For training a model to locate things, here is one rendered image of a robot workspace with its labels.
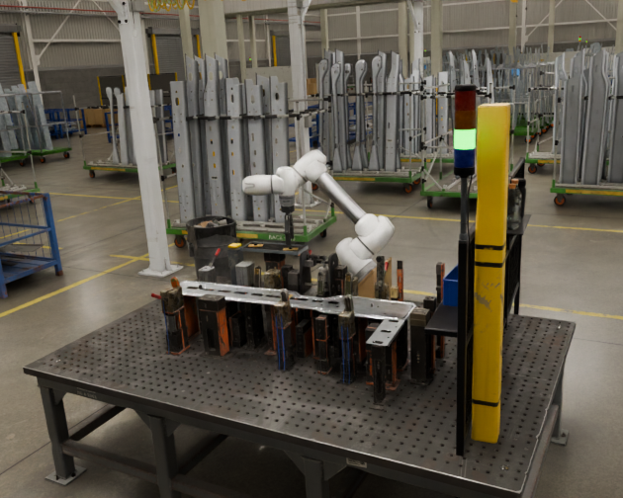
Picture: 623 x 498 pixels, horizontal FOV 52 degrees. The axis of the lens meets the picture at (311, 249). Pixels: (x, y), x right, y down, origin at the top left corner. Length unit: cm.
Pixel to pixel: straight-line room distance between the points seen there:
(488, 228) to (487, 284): 21
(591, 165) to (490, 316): 741
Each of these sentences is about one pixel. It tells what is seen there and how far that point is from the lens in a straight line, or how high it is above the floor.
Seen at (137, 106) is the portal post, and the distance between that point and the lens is 699.
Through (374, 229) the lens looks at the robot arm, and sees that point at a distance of 391.
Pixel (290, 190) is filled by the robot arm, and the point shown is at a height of 151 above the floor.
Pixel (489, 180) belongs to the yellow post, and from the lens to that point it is 233.
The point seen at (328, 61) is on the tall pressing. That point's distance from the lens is 1132.
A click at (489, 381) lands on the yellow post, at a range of 259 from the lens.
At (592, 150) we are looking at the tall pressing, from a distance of 977.
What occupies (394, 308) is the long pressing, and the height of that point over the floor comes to 100.
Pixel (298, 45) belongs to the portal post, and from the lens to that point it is 979.
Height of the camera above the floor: 218
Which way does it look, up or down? 16 degrees down
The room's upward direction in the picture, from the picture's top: 3 degrees counter-clockwise
